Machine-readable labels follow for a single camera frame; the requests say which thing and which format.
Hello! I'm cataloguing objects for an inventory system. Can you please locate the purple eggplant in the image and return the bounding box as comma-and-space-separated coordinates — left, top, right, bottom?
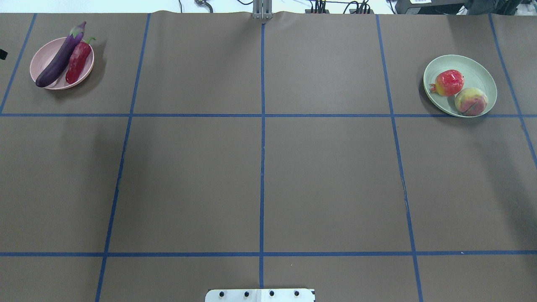
35, 21, 87, 88

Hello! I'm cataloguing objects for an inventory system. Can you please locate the red chili pepper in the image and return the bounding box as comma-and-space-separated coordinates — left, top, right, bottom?
65, 36, 96, 84

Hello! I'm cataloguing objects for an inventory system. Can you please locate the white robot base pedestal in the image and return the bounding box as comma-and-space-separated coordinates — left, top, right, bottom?
205, 288, 316, 302

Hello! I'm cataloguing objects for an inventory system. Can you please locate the pink yellow peach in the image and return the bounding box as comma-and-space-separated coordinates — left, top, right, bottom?
454, 87, 489, 117

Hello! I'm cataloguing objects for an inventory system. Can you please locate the red pomegranate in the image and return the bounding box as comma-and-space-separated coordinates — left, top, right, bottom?
429, 69, 465, 97

